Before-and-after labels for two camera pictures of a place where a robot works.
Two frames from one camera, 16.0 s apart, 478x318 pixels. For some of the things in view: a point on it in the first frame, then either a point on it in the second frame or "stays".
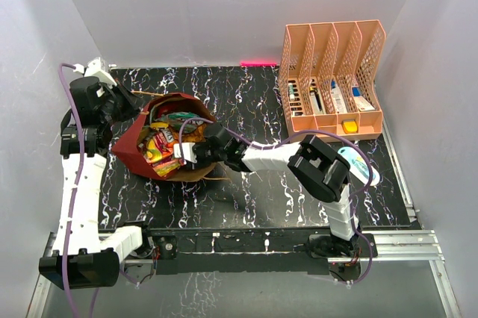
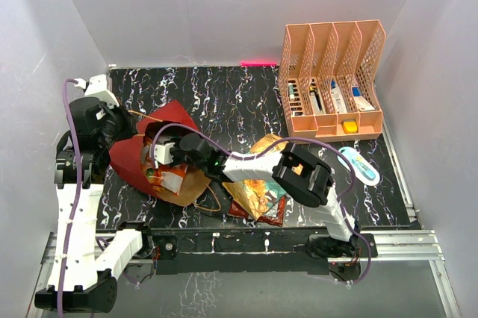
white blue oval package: x=359 y=166 stays
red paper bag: x=148 y=145 -> x=126 y=159
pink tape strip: x=258 y=63 stays
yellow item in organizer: x=349 y=126 stays
